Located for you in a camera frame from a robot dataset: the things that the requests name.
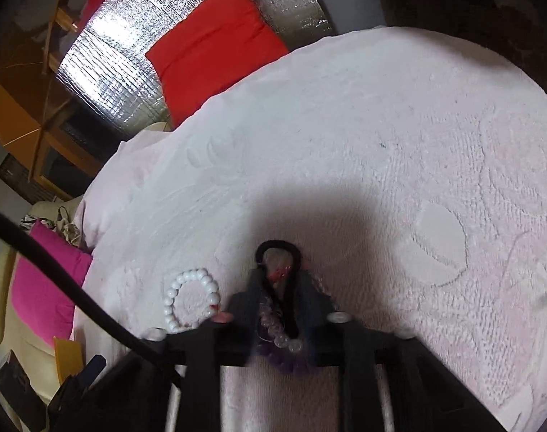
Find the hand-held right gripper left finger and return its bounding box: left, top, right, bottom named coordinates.
left=95, top=266, right=278, bottom=432

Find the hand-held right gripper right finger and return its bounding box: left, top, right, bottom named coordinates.
left=280, top=267, right=508, bottom=432

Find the clear bead bracelet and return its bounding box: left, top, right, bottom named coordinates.
left=257, top=296, right=304, bottom=354

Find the black hair tie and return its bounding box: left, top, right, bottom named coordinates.
left=254, top=239, right=306, bottom=340

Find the purple bead bracelet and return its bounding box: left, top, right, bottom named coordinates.
left=253, top=342, right=315, bottom=377

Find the white pearl bracelet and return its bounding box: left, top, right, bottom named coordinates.
left=162, top=268, right=222, bottom=334

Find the pale pink textured blanket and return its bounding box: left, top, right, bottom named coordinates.
left=71, top=24, right=547, bottom=432

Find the orange card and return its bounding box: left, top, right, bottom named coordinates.
left=53, top=336, right=86, bottom=384

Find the patterned cloth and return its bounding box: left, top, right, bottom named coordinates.
left=20, top=206, right=83, bottom=247

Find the magenta pillow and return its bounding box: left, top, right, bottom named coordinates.
left=9, top=220, right=95, bottom=348

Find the cream sofa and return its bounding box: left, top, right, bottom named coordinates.
left=0, top=200, right=96, bottom=432

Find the silver foil mat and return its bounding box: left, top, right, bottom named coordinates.
left=55, top=0, right=336, bottom=141

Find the wooden shelf furniture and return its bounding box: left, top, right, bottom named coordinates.
left=0, top=65, right=105, bottom=201

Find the wooden chair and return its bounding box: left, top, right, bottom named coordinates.
left=41, top=0, right=91, bottom=79

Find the black cable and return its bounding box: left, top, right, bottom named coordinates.
left=0, top=204, right=184, bottom=388

